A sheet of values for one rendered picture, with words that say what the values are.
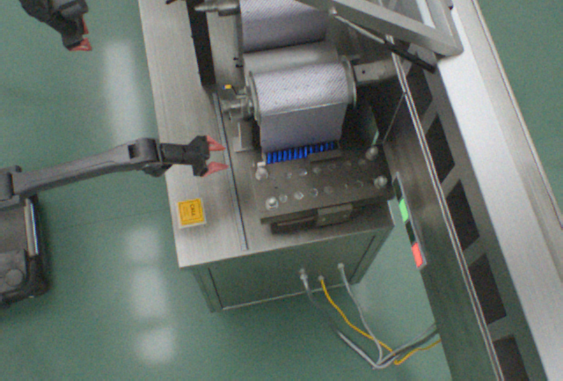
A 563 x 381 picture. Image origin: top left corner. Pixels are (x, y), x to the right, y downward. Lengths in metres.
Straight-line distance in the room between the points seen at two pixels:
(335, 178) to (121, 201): 1.37
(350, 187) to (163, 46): 0.83
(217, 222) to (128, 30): 1.68
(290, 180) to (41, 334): 1.46
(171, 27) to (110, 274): 1.16
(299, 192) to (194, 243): 0.35
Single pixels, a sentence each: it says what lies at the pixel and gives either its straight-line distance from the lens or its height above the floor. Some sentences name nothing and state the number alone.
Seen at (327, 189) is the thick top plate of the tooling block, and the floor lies 1.02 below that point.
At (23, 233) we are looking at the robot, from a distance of 2.78.
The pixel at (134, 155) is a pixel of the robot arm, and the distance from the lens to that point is 1.73.
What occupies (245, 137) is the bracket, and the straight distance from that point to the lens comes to 1.94.
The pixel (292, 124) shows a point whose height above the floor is 1.19.
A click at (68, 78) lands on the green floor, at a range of 3.32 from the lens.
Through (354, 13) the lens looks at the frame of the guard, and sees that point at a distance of 1.11.
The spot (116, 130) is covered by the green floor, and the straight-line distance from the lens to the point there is 3.12.
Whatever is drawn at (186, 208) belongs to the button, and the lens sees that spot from 1.93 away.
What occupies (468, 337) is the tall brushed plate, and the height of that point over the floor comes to 1.35.
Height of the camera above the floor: 2.74
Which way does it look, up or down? 68 degrees down
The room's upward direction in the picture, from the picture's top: 3 degrees clockwise
